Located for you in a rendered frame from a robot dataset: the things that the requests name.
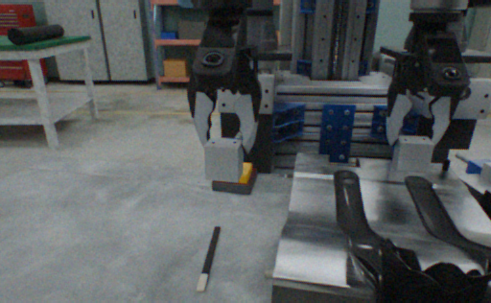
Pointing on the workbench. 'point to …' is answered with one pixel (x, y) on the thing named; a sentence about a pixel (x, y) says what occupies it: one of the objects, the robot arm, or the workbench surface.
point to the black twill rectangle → (489, 203)
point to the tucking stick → (208, 260)
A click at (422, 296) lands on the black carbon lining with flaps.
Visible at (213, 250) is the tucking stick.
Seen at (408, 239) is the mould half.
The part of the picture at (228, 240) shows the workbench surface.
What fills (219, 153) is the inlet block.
